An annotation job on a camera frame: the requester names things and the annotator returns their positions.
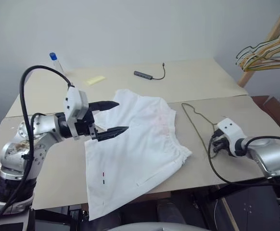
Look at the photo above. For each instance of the brown wooden side table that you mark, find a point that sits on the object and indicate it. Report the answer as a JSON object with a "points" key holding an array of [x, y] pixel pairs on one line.
{"points": [[272, 106]]}

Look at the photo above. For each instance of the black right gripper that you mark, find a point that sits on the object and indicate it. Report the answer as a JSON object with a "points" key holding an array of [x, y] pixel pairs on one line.
{"points": [[220, 144]]}

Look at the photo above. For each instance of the silver robot torso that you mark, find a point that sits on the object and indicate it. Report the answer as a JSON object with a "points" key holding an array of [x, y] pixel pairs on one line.
{"points": [[154, 227]]}

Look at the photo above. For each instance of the clear vial with blue cap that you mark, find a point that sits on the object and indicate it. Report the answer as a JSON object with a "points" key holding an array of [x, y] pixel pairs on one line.
{"points": [[54, 60]]}

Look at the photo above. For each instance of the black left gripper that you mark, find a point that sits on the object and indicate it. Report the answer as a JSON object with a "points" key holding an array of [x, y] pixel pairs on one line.
{"points": [[85, 126]]}

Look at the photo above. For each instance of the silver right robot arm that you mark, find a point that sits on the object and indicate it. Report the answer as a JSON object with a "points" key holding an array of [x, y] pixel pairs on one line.
{"points": [[270, 154]]}

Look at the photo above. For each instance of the light wooden table leg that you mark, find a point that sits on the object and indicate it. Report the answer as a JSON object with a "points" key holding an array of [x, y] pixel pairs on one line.
{"points": [[226, 207]]}

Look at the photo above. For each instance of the bunch of hangers on rack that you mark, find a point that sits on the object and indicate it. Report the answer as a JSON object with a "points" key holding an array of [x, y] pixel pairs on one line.
{"points": [[247, 77]]}

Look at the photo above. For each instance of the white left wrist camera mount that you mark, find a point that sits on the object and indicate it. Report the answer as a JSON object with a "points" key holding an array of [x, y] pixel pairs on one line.
{"points": [[71, 103]]}

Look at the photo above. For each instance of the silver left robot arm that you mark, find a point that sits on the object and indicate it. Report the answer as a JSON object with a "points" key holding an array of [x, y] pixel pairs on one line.
{"points": [[43, 125]]}

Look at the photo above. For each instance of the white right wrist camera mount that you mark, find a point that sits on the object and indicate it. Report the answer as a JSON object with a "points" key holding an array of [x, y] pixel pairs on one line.
{"points": [[229, 127]]}

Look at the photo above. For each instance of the dark cabinet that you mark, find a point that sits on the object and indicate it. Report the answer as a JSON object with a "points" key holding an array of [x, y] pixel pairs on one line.
{"points": [[250, 207]]}

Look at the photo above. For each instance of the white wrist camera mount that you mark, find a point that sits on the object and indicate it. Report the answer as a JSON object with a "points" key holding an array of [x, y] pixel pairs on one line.
{"points": [[229, 127], [71, 103]]}

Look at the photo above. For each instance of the white shorts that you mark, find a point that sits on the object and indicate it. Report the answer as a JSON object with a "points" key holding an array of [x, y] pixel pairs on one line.
{"points": [[130, 149]]}

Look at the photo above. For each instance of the black equipment under table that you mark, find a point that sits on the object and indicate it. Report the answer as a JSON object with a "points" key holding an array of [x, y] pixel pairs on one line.
{"points": [[58, 216]]}

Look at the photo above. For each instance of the dark rounded shape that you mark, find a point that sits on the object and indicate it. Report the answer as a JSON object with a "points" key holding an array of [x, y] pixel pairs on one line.
{"points": [[169, 208]]}

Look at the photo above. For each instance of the yellow sticky note pad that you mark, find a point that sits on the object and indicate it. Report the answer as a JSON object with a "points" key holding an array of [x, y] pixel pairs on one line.
{"points": [[95, 80]]}

